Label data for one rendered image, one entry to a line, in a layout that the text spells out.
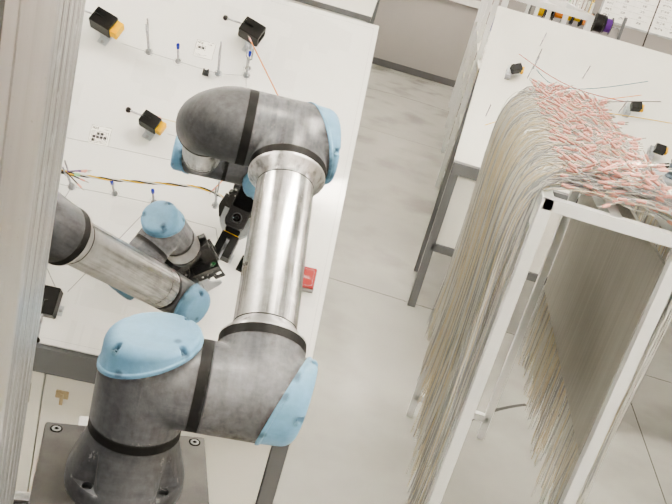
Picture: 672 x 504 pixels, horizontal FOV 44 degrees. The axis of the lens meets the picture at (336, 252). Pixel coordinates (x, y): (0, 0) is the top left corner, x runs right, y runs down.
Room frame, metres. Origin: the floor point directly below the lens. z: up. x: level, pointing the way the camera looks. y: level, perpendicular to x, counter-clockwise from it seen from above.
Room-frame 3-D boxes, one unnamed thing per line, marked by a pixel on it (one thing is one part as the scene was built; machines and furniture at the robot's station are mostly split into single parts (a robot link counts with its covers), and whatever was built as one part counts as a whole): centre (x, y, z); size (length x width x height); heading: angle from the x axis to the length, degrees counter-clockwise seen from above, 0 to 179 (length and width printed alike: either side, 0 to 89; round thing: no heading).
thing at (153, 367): (0.89, 0.18, 1.33); 0.13 x 0.12 x 0.14; 100
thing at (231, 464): (1.67, 0.29, 0.60); 0.55 x 0.03 x 0.39; 97
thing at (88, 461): (0.88, 0.18, 1.21); 0.15 x 0.15 x 0.10
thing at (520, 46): (4.68, -1.08, 0.83); 1.18 x 0.72 x 1.65; 87
